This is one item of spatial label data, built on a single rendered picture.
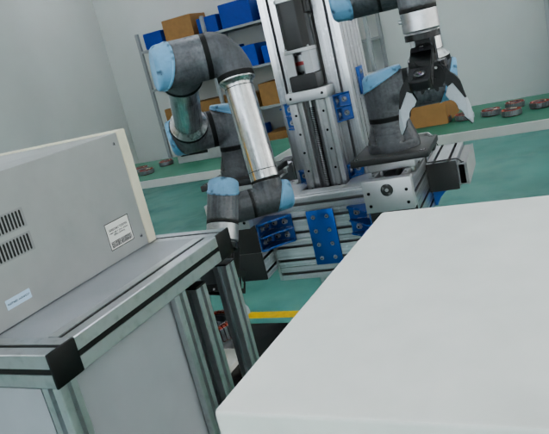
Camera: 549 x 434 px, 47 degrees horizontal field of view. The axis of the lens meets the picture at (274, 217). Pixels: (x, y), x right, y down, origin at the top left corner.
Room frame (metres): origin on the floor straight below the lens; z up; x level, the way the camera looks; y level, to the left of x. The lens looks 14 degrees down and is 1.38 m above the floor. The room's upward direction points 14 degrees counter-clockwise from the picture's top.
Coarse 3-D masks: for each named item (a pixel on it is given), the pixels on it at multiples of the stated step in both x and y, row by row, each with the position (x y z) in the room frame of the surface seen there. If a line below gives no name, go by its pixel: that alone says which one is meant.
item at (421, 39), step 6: (432, 30) 1.30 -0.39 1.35; (438, 30) 1.31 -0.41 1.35; (408, 36) 1.32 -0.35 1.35; (414, 36) 1.31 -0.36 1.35; (420, 36) 1.30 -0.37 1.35; (426, 36) 1.30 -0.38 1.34; (432, 36) 1.30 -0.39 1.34; (420, 42) 1.32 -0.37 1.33; (426, 42) 1.32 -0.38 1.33; (432, 42) 1.35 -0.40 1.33; (438, 60) 1.31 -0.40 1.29; (444, 60) 1.32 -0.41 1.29; (438, 66) 1.30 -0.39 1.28; (444, 66) 1.29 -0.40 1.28; (438, 72) 1.30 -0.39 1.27; (444, 72) 1.29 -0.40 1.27; (438, 78) 1.30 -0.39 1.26; (444, 78) 1.29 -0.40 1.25; (438, 84) 1.30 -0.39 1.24; (444, 84) 1.34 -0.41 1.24; (420, 90) 1.31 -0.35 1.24; (438, 90) 1.30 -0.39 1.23
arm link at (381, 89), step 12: (372, 72) 1.89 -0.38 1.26; (384, 72) 1.79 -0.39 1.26; (396, 72) 1.80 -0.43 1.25; (372, 84) 1.80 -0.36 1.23; (384, 84) 1.79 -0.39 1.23; (396, 84) 1.79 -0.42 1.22; (372, 96) 1.81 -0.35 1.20; (384, 96) 1.79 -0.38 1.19; (396, 96) 1.78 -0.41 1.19; (372, 108) 1.82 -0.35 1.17; (384, 108) 1.79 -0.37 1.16; (396, 108) 1.79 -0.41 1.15
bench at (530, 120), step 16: (528, 96) 3.97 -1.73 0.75; (544, 96) 3.83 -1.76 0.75; (480, 112) 3.83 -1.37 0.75; (528, 112) 3.45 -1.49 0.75; (544, 112) 3.34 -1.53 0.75; (416, 128) 3.80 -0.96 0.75; (432, 128) 3.67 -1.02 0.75; (448, 128) 3.54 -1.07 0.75; (464, 128) 3.43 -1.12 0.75; (480, 128) 3.32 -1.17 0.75; (496, 128) 3.26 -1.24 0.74; (512, 128) 3.23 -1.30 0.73; (528, 128) 3.19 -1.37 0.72; (544, 128) 3.16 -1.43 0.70
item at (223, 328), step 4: (216, 312) 1.37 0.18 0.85; (220, 312) 1.36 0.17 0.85; (224, 312) 1.35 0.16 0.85; (216, 316) 1.36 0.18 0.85; (220, 316) 1.35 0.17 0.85; (224, 316) 1.34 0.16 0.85; (216, 320) 1.36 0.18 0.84; (220, 320) 1.36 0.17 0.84; (224, 320) 1.35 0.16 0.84; (220, 324) 1.32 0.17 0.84; (224, 324) 1.29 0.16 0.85; (220, 328) 1.28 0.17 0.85; (224, 328) 1.28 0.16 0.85; (228, 328) 1.28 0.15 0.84; (220, 332) 1.28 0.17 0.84; (224, 332) 1.28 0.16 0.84; (228, 332) 1.29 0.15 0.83; (224, 336) 1.28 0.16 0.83; (228, 336) 1.28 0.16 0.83; (224, 340) 1.28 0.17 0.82
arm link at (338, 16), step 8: (328, 0) 1.45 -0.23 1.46; (336, 0) 1.44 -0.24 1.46; (344, 0) 1.43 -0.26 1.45; (352, 0) 1.43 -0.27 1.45; (360, 0) 1.43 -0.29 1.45; (368, 0) 1.42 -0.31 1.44; (376, 0) 1.42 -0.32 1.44; (336, 8) 1.44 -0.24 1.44; (344, 8) 1.44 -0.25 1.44; (352, 8) 1.43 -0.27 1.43; (360, 8) 1.43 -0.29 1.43; (368, 8) 1.43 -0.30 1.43; (376, 8) 1.43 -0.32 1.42; (336, 16) 1.45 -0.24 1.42; (344, 16) 1.45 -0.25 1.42; (352, 16) 1.45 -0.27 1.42; (360, 16) 1.46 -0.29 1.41
